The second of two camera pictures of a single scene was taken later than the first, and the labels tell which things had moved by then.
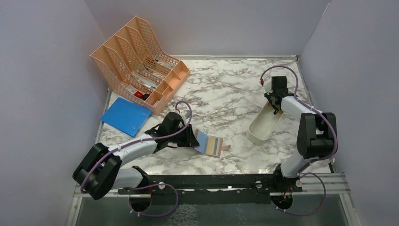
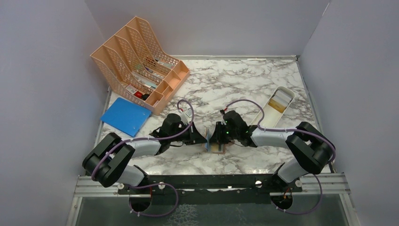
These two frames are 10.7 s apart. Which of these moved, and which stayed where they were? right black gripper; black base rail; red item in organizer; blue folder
Moved: right black gripper
Stayed: blue folder; black base rail; red item in organizer
